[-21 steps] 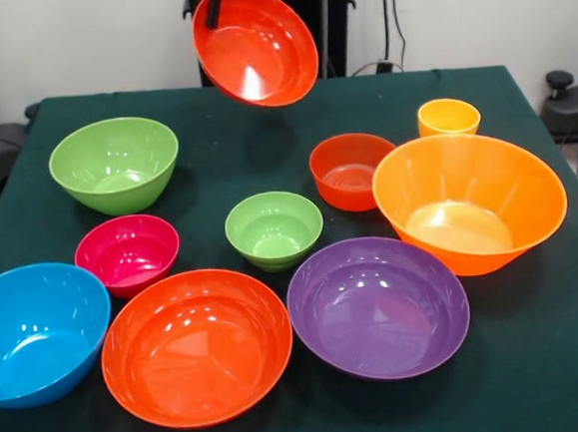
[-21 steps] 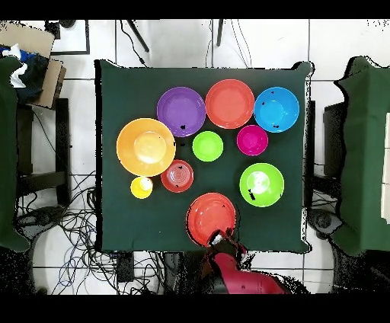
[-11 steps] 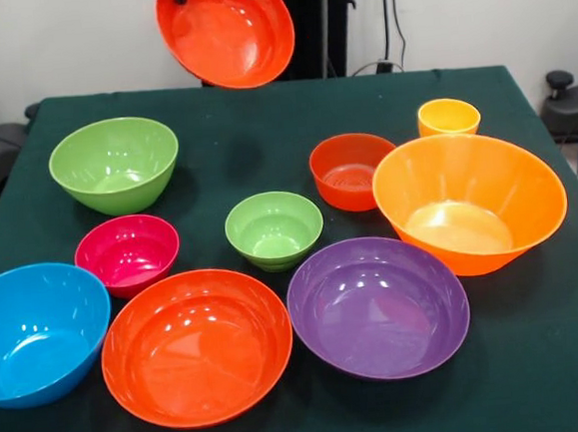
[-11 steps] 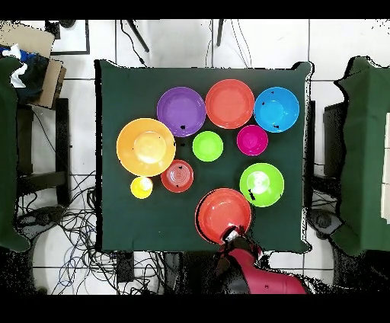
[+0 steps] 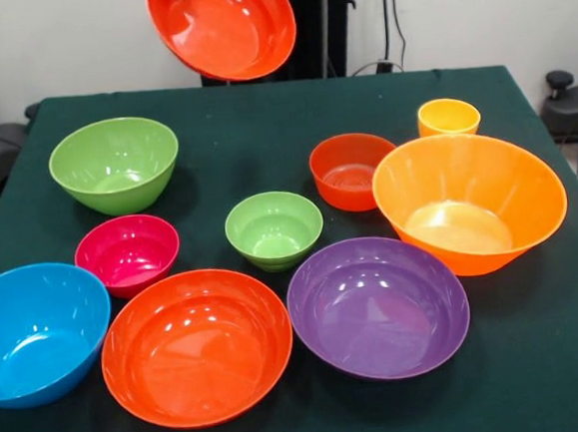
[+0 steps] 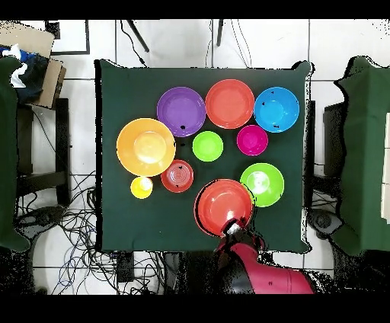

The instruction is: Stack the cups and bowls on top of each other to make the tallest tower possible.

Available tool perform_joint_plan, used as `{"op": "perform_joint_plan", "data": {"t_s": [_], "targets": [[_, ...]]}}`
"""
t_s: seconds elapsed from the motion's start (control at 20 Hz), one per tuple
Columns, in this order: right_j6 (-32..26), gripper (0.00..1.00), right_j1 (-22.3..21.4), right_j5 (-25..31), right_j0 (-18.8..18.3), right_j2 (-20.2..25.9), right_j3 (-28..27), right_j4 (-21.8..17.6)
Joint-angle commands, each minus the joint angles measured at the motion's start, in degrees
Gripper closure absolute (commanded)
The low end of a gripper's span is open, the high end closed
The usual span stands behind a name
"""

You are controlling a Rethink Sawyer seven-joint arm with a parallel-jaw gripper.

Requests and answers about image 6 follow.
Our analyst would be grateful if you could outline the large orange bowl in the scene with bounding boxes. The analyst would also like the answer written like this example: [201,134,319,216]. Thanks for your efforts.
[116,117,177,177]

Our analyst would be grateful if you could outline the large red bowl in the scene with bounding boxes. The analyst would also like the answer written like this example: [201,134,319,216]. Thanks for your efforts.
[205,78,256,130]
[193,178,254,237]

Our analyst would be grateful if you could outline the large green bowl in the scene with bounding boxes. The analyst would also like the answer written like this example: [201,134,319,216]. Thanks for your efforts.
[239,162,286,208]

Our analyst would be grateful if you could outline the pink bowl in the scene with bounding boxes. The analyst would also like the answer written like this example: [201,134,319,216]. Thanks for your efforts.
[236,124,270,157]

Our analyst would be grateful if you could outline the green cloth covered table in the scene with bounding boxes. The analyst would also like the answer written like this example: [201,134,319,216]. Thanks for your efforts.
[333,56,390,257]
[0,56,31,252]

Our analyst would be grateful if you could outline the yellow cup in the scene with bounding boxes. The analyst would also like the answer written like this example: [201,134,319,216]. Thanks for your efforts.
[129,175,154,200]

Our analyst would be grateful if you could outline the black cable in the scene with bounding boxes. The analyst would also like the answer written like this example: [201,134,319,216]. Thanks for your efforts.
[120,19,148,67]

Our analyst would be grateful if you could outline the black tripod leg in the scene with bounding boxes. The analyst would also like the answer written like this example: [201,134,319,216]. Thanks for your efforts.
[126,19,150,53]
[216,19,225,47]

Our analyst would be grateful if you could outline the purple bowl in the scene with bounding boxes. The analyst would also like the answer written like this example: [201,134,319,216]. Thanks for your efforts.
[156,86,207,138]

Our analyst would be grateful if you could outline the blue cloth bag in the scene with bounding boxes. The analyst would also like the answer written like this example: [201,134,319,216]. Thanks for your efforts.
[0,43,50,104]

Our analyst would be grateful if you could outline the dark green table cloth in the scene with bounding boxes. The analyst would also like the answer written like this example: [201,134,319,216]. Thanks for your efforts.
[94,58,314,254]

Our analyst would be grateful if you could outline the black power box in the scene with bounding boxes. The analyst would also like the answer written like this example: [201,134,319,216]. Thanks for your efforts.
[117,251,136,283]

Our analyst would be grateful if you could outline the white board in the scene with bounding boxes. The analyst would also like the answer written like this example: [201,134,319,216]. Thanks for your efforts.
[380,112,390,225]

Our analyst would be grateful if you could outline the black floor frame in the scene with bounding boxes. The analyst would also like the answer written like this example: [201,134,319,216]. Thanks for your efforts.
[44,19,91,56]

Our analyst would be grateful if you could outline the blue bowl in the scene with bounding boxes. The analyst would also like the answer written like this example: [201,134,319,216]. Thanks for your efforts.
[253,86,301,134]

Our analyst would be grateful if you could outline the small red bowl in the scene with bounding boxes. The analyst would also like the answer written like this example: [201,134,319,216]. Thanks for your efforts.
[160,158,195,193]

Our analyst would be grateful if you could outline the tangle of floor cables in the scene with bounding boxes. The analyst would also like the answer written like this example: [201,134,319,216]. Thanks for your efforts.
[16,170,165,295]

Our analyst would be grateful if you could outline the small green bowl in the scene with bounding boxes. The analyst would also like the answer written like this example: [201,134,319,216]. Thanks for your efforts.
[192,130,225,163]

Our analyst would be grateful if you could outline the black stool frame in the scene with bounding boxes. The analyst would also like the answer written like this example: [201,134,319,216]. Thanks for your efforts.
[16,98,71,205]

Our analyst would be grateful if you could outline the brown cardboard box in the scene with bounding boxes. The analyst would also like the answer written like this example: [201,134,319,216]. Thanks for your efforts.
[0,22,67,110]

